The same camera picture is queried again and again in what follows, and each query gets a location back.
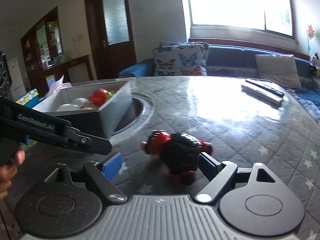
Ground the black red doll figure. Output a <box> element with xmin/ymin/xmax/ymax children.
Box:
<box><xmin>140</xmin><ymin>130</ymin><xmax>214</xmax><ymax>186</ymax></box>

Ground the person's left hand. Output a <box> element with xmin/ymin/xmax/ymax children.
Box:
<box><xmin>0</xmin><ymin>149</ymin><xmax>25</xmax><ymax>199</ymax></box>

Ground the blue yellow dotted tissue box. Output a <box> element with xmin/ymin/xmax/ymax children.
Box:
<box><xmin>15</xmin><ymin>88</ymin><xmax>40</xmax><ymax>108</ymax></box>

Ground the white refrigerator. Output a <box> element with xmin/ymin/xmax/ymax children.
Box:
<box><xmin>8</xmin><ymin>58</ymin><xmax>26</xmax><ymax>100</ymax></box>

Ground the beige shell toy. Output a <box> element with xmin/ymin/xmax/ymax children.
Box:
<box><xmin>80</xmin><ymin>102</ymin><xmax>99</xmax><ymax>110</ymax></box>

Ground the grey cardboard box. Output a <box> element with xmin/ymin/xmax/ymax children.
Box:
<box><xmin>33</xmin><ymin>81</ymin><xmax>132</xmax><ymax>139</ymax></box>

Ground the red octopus toy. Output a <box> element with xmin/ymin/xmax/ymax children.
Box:
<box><xmin>88</xmin><ymin>89</ymin><xmax>108</xmax><ymax>107</ymax></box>

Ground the white pink tissue pack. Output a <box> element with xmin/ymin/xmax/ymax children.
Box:
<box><xmin>45</xmin><ymin>76</ymin><xmax>72</xmax><ymax>98</ymax></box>

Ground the green pear toy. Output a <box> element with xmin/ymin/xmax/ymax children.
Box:
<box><xmin>106</xmin><ymin>91</ymin><xmax>116</xmax><ymax>100</ymax></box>

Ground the grey quilted star tablecloth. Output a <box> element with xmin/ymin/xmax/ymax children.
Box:
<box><xmin>4</xmin><ymin>76</ymin><xmax>319</xmax><ymax>239</ymax></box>

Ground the dark wooden cabinet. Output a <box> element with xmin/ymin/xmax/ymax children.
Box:
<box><xmin>21</xmin><ymin>7</ymin><xmax>93</xmax><ymax>96</ymax></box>

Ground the silver remote control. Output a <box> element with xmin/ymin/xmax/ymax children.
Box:
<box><xmin>241</xmin><ymin>82</ymin><xmax>284</xmax><ymax>107</ymax></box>

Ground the black remote control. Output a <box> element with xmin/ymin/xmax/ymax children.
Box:
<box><xmin>245</xmin><ymin>79</ymin><xmax>284</xmax><ymax>98</ymax></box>

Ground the dark wooden door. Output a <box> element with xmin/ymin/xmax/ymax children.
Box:
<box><xmin>85</xmin><ymin>0</ymin><xmax>137</xmax><ymax>79</ymax></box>

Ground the blue sofa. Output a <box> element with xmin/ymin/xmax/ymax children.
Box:
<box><xmin>118</xmin><ymin>42</ymin><xmax>319</xmax><ymax>123</ymax></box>

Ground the grey plain cushion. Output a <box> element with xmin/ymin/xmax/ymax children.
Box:
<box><xmin>255</xmin><ymin>54</ymin><xmax>302</xmax><ymax>89</ymax></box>

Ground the butterfly print cushion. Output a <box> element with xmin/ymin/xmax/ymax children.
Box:
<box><xmin>153</xmin><ymin>42</ymin><xmax>209</xmax><ymax>76</ymax></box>

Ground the plush toy on sofa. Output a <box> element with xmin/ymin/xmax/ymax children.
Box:
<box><xmin>310</xmin><ymin>52</ymin><xmax>320</xmax><ymax>77</ymax></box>

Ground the window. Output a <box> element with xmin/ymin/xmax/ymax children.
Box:
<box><xmin>189</xmin><ymin>0</ymin><xmax>293</xmax><ymax>37</ymax></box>

